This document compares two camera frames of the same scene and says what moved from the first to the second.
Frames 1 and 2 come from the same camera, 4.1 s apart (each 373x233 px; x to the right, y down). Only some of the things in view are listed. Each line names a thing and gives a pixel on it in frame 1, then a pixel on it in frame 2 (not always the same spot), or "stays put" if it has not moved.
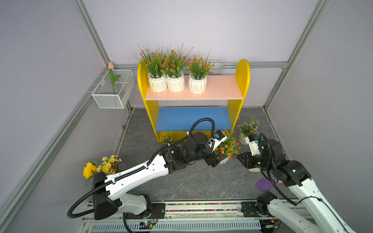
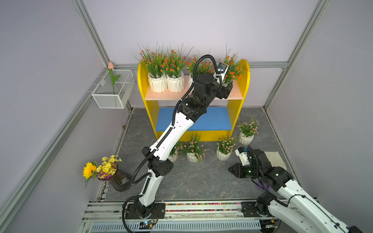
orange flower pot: x=198 y=69 stays put
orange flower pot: x=156 y=64 stays put
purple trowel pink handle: x=264 y=184 stays put
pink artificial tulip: x=110 y=67 stays put
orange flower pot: x=174 y=63 stays put
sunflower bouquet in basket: x=109 y=166 stays put
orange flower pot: x=228 y=147 -> x=236 y=67
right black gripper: x=247 y=157 -> x=237 y=170
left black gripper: x=213 y=160 -> x=225 y=92
